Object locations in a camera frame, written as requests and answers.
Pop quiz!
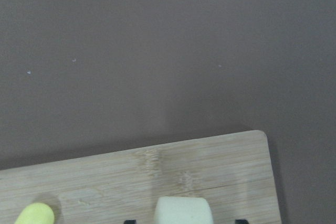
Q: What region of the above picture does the bamboo cutting board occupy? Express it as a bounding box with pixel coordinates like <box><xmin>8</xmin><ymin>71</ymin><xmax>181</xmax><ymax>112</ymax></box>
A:
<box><xmin>1</xmin><ymin>130</ymin><xmax>281</xmax><ymax>223</ymax></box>

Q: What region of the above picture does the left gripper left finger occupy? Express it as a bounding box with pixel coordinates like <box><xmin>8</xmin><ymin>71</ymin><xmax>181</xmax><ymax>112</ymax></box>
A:
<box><xmin>123</xmin><ymin>220</ymin><xmax>137</xmax><ymax>224</ymax></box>

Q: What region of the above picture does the yellow plastic knife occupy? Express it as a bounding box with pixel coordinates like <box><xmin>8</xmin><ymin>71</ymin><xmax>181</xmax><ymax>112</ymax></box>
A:
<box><xmin>14</xmin><ymin>202</ymin><xmax>55</xmax><ymax>224</ymax></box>

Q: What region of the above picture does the white steamed bun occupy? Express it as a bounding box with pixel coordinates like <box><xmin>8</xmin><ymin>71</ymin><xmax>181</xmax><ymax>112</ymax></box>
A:
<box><xmin>153</xmin><ymin>196</ymin><xmax>214</xmax><ymax>224</ymax></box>

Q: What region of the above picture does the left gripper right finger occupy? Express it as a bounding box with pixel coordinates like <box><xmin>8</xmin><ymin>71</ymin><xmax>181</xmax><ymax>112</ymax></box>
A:
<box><xmin>234</xmin><ymin>219</ymin><xmax>249</xmax><ymax>224</ymax></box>

